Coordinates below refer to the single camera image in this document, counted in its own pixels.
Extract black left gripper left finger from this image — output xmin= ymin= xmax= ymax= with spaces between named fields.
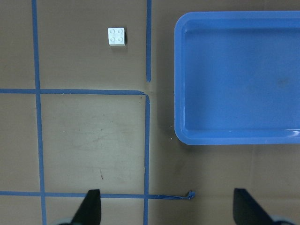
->
xmin=71 ymin=189 xmax=101 ymax=225

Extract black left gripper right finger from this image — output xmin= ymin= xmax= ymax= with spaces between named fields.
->
xmin=233 ymin=188 xmax=274 ymax=225

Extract white square building block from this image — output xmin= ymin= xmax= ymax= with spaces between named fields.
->
xmin=108 ymin=28 xmax=126 ymax=46

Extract blue plastic tray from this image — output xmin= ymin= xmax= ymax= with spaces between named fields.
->
xmin=174 ymin=11 xmax=300 ymax=145

